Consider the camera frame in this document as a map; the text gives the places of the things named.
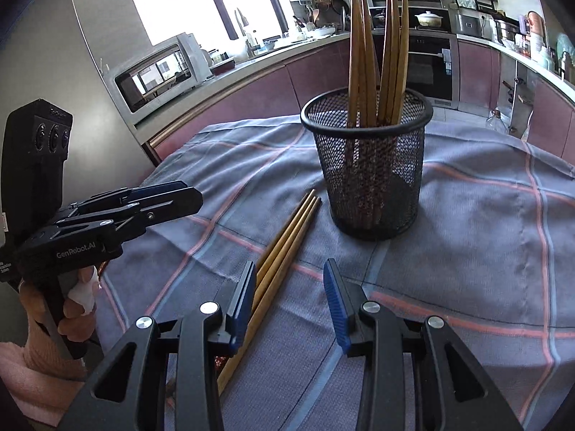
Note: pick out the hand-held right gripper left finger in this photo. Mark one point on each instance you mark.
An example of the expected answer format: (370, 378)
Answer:
(240, 305)

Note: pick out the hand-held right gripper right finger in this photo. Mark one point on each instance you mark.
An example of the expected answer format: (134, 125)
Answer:
(337, 309)

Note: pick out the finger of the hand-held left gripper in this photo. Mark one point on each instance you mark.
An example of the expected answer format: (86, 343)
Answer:
(175, 204)
(157, 188)

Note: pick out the black mesh holder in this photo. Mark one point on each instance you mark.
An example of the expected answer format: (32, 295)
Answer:
(404, 166)

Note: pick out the bunch of wooden chopsticks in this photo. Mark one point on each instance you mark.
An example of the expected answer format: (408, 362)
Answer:
(357, 54)

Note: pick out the person's left forearm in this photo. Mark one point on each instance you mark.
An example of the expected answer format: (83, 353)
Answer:
(36, 381)

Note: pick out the person's left hand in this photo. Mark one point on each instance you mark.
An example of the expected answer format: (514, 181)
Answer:
(83, 318)

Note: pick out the white countertop oven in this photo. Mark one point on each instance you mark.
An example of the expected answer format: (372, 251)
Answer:
(152, 76)

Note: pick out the blue plaid cloth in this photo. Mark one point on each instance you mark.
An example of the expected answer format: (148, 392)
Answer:
(449, 256)

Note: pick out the grey refrigerator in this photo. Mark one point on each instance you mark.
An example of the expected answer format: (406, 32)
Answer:
(103, 54)

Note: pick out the red bowl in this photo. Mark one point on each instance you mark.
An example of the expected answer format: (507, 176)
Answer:
(221, 66)

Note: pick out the pink base cabinets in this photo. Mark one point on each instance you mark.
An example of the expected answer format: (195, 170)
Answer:
(269, 94)

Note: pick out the white kitchen countertop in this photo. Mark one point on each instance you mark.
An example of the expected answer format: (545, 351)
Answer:
(251, 60)

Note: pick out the kitchen faucet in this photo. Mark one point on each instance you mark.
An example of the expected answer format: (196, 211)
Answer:
(241, 27)

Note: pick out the kitchen window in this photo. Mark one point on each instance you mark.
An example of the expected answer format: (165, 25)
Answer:
(179, 0)

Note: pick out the white bowl with greens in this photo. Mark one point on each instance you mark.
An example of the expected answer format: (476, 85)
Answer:
(322, 32)

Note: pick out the plastic bottle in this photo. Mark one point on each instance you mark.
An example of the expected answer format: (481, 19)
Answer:
(497, 122)

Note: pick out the built-in black oven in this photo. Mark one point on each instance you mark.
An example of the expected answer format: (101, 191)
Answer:
(431, 72)

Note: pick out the white casserole pot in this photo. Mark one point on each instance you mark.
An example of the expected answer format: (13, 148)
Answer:
(429, 19)

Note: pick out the silver box appliance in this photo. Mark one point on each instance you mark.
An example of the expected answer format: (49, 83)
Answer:
(468, 22)

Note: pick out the range hood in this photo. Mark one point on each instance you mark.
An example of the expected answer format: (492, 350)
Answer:
(422, 1)

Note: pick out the stainless steamer pot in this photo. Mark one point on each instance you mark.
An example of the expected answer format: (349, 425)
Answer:
(507, 31)

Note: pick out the green plastic-covered appliance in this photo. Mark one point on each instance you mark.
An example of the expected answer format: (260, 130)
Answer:
(567, 56)

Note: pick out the pink kettle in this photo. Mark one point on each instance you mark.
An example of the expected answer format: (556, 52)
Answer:
(535, 22)

